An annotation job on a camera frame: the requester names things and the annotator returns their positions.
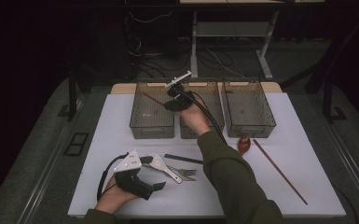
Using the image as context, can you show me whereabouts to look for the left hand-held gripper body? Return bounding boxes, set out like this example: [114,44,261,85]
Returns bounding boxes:
[113,148,155,201]

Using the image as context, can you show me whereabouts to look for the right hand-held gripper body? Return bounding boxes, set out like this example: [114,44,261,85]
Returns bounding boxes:
[164,70,197,112]

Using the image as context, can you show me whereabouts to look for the white plastic spoon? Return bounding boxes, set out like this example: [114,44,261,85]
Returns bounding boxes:
[150,153,184,185]

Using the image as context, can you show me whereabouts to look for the translucent brown plastic bin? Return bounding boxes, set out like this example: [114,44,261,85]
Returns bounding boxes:
[222,79,277,139]
[179,79,226,140]
[129,79,175,140]

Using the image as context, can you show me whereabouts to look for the metal fork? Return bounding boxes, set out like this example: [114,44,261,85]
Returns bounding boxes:
[171,170,197,182]
[167,165,198,175]

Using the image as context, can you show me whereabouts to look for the brown wooden spoon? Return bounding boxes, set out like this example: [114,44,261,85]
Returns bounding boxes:
[237,135,252,157]

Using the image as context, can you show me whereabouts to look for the person's right hand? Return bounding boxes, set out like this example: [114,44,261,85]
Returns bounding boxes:
[174,100,213,137]

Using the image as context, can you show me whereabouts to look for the person's left hand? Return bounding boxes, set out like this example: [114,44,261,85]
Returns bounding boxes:
[94,174,139,215]

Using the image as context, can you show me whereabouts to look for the white table sheet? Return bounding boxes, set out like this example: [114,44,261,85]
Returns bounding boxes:
[67,92,347,217]

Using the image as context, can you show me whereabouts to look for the white desk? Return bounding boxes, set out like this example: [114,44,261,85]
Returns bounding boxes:
[178,0,325,80]

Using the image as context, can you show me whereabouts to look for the black metal stand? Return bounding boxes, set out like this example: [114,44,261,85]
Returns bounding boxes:
[57,66,91,122]
[280,12,359,124]

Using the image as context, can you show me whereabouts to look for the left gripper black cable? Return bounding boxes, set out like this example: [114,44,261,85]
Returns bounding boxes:
[96,152,130,202]

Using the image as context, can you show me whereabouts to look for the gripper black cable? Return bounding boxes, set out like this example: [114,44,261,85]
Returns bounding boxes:
[96,152,130,202]
[180,90,228,145]

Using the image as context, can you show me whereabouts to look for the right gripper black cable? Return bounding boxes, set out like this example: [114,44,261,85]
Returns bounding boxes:
[180,90,228,145]

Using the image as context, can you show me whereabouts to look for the tangled black cables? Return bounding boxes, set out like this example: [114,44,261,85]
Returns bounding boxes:
[127,31,246,79]

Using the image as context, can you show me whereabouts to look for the thin white cable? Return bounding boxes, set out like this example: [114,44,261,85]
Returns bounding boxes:
[204,48,247,78]

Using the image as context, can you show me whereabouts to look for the black rectangular frame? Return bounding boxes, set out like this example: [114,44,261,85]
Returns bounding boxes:
[63,132,90,157]

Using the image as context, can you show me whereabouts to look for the metal rail strip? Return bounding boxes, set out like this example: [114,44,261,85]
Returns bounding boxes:
[20,92,87,224]
[320,118,359,216]

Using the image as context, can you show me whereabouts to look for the thin black cable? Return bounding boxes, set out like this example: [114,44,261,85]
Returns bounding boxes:
[332,186,359,224]

